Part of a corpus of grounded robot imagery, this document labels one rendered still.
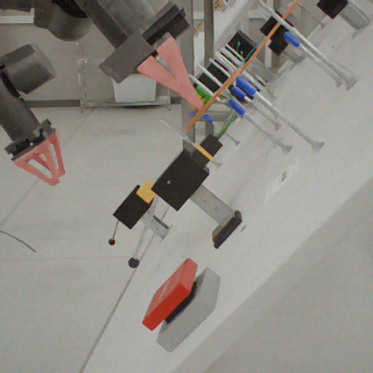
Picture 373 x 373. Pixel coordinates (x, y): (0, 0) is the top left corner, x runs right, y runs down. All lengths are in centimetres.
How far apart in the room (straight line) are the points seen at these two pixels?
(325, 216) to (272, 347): 60
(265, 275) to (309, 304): 70
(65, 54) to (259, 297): 804
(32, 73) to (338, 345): 66
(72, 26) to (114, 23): 9
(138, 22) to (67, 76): 783
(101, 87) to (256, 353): 755
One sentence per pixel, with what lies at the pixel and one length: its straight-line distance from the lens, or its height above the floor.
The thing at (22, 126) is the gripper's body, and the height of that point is 114.
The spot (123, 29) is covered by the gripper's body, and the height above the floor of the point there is 131.
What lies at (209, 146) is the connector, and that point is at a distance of 63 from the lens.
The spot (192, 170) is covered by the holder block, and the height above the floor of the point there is 115.
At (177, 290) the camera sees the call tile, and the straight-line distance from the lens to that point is 45.
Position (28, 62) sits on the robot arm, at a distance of 98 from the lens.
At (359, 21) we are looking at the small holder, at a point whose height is 130.
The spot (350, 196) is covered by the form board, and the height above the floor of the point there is 121.
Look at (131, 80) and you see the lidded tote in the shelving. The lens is 775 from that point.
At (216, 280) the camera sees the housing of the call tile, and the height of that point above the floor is 111.
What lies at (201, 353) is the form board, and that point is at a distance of 43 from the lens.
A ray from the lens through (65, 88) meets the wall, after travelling 843.
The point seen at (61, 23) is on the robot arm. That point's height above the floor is 131.
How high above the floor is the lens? 133
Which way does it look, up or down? 18 degrees down
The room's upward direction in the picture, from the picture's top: 1 degrees counter-clockwise
